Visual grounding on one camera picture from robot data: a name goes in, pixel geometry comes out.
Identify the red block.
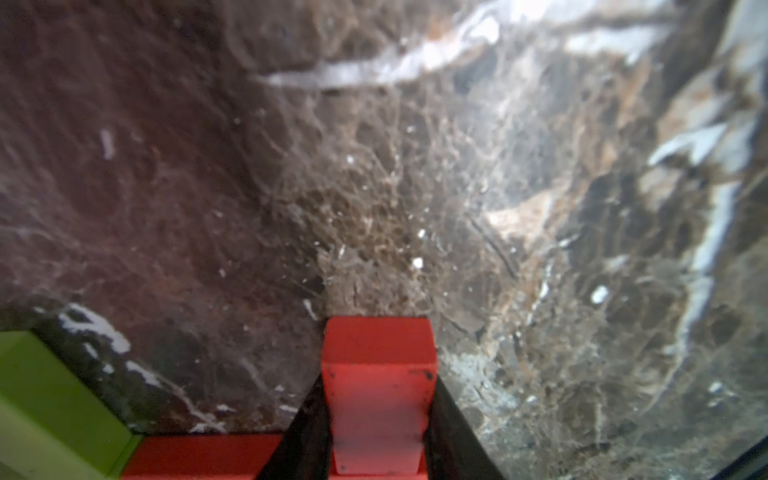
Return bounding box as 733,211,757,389
121,434,282,480
321,316,438,479

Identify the red block front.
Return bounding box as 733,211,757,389
121,434,282,480

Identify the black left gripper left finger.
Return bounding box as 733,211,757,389
255,375,332,480

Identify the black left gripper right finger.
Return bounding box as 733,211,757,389
424,377,505,480

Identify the green block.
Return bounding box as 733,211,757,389
1,331,142,479

